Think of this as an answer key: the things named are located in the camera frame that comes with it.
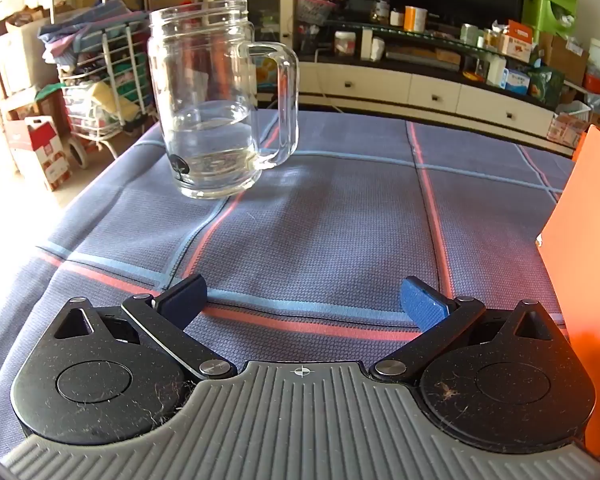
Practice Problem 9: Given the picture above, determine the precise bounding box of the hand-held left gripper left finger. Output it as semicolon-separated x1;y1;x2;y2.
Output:
52;274;238;382

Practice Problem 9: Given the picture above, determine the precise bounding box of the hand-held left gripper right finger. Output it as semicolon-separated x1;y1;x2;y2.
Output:
369;276;567;382

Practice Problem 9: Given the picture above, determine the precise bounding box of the orange plastic box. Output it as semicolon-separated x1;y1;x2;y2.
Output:
536;125;600;458

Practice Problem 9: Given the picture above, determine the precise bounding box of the blue plaid cloth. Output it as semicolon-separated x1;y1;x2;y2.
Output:
0;107;588;461

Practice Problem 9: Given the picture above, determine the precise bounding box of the red and white carton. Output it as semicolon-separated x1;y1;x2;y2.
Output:
5;116;74;192

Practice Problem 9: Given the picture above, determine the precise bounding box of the white low television cabinet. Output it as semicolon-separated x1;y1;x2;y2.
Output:
295;59;581;157

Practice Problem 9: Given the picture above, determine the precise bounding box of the blue and white box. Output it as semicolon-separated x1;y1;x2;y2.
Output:
501;67;532;94

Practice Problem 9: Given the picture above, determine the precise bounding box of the green snack packet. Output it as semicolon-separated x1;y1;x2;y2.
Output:
527;66;566;107

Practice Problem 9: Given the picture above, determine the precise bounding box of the glass jar with white lid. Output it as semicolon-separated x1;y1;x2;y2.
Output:
334;31;357;57

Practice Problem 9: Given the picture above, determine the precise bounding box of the orange and white box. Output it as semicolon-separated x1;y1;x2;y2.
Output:
499;20;537;64

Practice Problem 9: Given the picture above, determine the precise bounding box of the brown cardboard box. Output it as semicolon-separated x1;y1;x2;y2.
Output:
540;32;589;87

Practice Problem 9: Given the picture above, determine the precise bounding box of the orange tin can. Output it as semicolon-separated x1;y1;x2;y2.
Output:
404;6;427;32

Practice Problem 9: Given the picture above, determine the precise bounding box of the stack of brown cardboard boxes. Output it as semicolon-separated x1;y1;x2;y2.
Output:
0;6;61;97

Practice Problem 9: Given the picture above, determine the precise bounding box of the white glass-door cabinet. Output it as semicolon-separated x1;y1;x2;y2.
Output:
202;0;301;103

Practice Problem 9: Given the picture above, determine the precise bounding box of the pink plastic basket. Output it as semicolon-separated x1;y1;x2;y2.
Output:
295;0;337;26

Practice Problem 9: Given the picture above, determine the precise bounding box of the green plastic rack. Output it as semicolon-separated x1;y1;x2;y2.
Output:
524;0;581;46

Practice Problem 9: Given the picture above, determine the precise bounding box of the clear glass handled mug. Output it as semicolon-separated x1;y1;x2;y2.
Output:
147;0;300;201

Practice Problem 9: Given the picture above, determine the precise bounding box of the white wire shopping trolley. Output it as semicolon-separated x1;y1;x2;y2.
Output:
49;0;159;169

